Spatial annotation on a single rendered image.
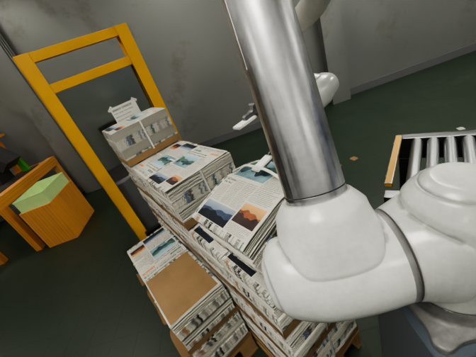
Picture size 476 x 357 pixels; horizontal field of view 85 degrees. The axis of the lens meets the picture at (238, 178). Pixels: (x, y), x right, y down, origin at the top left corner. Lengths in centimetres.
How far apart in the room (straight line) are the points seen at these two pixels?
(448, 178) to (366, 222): 13
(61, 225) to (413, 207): 384
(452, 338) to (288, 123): 44
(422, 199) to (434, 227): 4
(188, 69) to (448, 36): 417
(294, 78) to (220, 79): 407
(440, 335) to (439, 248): 20
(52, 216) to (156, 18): 300
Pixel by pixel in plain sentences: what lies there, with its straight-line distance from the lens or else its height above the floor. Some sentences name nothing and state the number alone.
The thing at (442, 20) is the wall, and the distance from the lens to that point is 571.
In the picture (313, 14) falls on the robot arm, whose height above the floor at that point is 152.
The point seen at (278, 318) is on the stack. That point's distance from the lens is 99.
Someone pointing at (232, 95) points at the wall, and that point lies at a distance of 450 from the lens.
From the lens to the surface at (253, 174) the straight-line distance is 85.
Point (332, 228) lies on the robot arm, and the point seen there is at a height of 127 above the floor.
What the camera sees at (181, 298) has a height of 60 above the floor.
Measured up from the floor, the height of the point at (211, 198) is 112.
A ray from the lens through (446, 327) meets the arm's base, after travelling 61.
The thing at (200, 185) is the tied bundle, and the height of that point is 99.
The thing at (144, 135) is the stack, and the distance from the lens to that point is 173.
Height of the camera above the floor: 155
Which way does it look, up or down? 28 degrees down
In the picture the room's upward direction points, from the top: 21 degrees counter-clockwise
